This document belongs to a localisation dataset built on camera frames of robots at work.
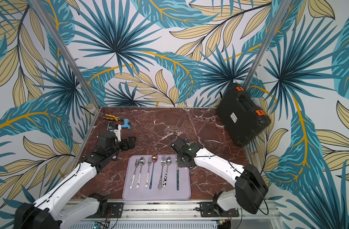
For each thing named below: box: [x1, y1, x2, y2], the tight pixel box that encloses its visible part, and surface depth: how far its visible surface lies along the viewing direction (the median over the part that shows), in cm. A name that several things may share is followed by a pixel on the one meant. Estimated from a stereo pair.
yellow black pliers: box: [102, 113, 124, 122], surface depth 112 cm
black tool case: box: [215, 83, 272, 148], surface depth 90 cm
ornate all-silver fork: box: [157, 155, 166, 190], surface depth 90 cm
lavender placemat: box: [122, 154, 192, 201], surface depth 85 cm
